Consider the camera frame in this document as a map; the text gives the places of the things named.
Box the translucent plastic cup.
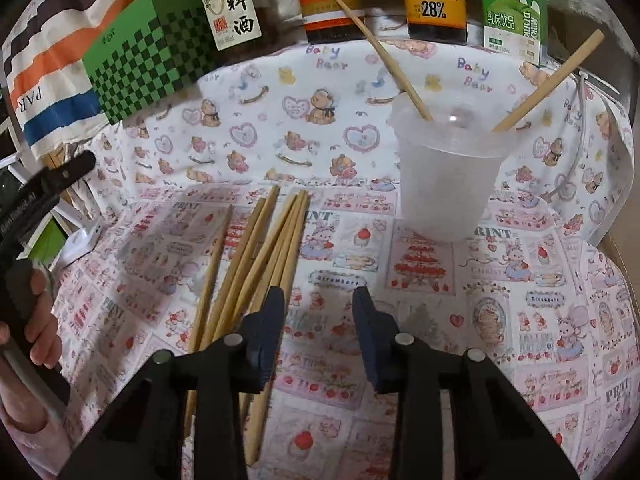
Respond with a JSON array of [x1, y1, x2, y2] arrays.
[[386, 94, 527, 243]]

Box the strawberry print cloth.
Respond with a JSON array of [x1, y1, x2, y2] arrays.
[[50, 185, 640, 480]]

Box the striped cloth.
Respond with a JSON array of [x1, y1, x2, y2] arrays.
[[2, 0, 408, 161]]

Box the pile of wooden chopsticks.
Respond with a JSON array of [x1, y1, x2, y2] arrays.
[[182, 185, 310, 466]]

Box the person's left hand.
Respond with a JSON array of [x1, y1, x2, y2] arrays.
[[0, 267, 63, 373]]

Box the green checkered box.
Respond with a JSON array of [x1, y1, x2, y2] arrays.
[[81, 0, 226, 126]]

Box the tan bamboo chopstick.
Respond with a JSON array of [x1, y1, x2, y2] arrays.
[[491, 29, 606, 134], [333, 0, 434, 122]]

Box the white label cooking wine bottle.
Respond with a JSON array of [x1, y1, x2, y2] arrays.
[[191, 0, 263, 52]]

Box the yellow label oyster sauce bottle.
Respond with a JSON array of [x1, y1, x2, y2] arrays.
[[402, 0, 468, 43]]

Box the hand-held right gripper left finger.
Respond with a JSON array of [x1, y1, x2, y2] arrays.
[[57, 286, 286, 480]]

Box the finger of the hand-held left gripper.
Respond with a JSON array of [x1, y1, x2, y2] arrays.
[[20, 151, 97, 201]]

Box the green milk drink carton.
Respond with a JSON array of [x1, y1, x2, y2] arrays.
[[476, 0, 548, 67]]

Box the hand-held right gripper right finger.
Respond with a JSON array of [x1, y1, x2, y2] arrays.
[[352, 286, 581, 480]]

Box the red label sesame oil bottle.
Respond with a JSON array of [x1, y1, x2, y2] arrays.
[[287, 0, 367, 45]]

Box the brown cardboard panel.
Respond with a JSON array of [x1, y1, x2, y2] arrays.
[[597, 232, 640, 321]]

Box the bear print cloth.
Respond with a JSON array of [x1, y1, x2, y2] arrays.
[[95, 35, 636, 261]]

